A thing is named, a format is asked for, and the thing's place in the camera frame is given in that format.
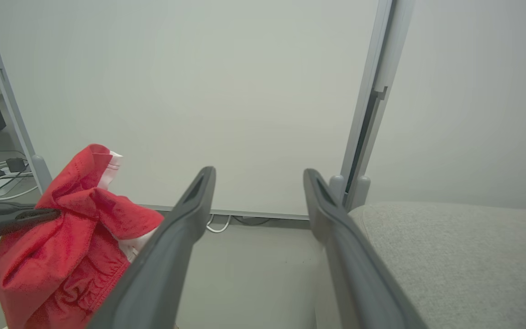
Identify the white partition panel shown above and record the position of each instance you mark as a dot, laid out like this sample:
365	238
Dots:
14	114

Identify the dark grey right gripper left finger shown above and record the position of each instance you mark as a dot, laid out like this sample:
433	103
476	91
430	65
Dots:
162	265

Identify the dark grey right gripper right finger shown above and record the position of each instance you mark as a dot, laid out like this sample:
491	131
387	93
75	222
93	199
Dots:
359	274

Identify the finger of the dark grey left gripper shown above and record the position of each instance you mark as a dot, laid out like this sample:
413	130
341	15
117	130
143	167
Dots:
7	224
2	209

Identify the black power adapter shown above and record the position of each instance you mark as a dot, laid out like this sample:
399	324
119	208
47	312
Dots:
15	164

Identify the grey partition frame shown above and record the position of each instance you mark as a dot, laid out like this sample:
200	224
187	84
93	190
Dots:
393	68

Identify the red and white clothes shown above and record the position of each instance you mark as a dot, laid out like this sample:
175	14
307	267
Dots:
62	260

